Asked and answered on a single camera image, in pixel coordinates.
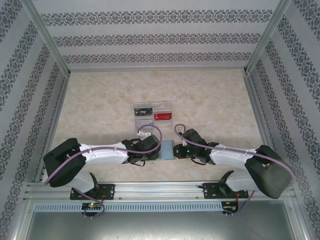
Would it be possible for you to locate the grey metal sheet panel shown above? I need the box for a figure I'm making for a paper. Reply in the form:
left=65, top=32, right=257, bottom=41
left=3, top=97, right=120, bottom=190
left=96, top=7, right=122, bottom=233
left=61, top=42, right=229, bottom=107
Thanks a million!
left=24, top=211, right=307, bottom=240

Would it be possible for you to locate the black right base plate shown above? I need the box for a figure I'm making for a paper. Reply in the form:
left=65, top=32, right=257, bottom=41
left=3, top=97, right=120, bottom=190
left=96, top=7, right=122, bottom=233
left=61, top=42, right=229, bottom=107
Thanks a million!
left=202, top=182, right=251, bottom=200

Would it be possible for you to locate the slotted grey cable duct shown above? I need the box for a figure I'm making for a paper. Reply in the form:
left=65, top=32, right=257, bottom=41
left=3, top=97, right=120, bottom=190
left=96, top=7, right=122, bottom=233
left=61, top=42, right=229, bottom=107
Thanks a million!
left=33, top=201, right=223, bottom=213

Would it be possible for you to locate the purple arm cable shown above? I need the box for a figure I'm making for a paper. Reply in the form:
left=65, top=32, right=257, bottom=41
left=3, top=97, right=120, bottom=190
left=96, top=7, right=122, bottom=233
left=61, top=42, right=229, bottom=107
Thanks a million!
left=174, top=123, right=296, bottom=216
left=44, top=124, right=164, bottom=220

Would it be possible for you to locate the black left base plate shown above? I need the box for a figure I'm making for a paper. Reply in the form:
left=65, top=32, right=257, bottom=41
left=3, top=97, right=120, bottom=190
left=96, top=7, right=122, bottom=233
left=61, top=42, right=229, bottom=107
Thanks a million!
left=69, top=183, right=116, bottom=201

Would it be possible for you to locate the controller board with green light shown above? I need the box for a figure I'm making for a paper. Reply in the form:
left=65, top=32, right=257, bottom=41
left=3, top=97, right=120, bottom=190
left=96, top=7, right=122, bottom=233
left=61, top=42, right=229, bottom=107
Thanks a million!
left=81, top=202, right=105, bottom=211

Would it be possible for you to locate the clear plastic organizer box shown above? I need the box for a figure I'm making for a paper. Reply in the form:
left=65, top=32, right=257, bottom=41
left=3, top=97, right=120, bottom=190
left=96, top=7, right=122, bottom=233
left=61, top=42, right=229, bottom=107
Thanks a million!
left=133, top=101, right=175, bottom=131

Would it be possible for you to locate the aluminium frame post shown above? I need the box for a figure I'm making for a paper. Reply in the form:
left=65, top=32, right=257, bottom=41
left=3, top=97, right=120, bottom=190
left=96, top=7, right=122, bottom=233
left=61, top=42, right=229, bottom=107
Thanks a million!
left=242, top=0, right=293, bottom=75
left=21, top=0, right=72, bottom=76

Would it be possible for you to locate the small controller board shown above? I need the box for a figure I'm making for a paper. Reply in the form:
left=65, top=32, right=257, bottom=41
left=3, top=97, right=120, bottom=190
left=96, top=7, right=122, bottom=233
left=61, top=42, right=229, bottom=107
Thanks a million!
left=221, top=201, right=238, bottom=212

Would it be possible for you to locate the aluminium table side rail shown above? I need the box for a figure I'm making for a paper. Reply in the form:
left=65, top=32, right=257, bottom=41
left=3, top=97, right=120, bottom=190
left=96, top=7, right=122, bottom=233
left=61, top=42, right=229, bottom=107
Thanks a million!
left=243, top=73, right=267, bottom=150

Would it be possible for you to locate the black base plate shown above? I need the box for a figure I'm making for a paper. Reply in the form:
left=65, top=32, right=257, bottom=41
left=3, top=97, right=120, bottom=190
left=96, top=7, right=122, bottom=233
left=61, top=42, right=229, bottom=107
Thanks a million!
left=69, top=183, right=116, bottom=201
left=202, top=182, right=251, bottom=200

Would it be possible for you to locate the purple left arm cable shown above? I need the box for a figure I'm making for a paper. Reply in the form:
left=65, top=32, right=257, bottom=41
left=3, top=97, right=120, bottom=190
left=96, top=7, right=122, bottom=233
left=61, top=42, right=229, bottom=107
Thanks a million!
left=44, top=124, right=164, bottom=220

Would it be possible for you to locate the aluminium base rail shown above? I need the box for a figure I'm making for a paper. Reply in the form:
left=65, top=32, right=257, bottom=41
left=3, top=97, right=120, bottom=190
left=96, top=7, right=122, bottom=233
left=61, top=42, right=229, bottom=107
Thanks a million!
left=24, top=181, right=296, bottom=201

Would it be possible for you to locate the black credit card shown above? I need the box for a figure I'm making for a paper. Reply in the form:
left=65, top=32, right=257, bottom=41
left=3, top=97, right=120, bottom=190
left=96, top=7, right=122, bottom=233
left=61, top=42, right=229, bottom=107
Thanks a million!
left=134, top=107, right=154, bottom=117

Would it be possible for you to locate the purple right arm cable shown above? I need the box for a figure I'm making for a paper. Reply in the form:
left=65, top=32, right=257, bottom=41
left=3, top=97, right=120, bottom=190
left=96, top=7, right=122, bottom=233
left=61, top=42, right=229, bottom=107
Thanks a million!
left=174, top=123, right=296, bottom=216

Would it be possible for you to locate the red credit card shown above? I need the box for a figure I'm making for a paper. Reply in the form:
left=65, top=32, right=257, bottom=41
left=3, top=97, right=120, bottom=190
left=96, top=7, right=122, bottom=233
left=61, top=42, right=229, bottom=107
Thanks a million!
left=154, top=112, right=174, bottom=121

